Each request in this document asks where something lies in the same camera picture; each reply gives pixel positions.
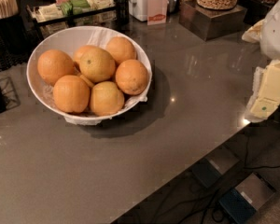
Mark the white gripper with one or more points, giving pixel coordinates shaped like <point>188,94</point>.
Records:
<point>276,32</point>

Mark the orange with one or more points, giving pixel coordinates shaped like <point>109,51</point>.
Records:
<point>97,65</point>
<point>106,99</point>
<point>132,77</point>
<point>54,64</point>
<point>79,52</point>
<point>121,49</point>
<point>71,94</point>

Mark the white bowl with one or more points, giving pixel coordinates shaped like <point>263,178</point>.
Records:
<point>33,77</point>

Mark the white card with red logo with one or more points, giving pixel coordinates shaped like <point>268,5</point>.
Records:
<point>156,11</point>

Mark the blue grey box upper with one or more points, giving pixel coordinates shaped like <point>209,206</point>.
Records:
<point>213,166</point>

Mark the blue grey box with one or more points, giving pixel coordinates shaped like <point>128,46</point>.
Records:
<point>244,200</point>
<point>213,166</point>

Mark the blue grey box lower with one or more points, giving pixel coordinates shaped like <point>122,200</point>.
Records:
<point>244,200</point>

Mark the white paper napkin liner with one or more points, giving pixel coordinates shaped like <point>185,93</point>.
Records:
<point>68,40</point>

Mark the small orange hidden underneath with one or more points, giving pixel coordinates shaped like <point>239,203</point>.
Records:
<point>88,82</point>

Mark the black tray of tea packets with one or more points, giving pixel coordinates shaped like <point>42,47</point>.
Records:
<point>73,11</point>

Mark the black rubber mat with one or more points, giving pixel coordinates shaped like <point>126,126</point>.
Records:
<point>8,59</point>

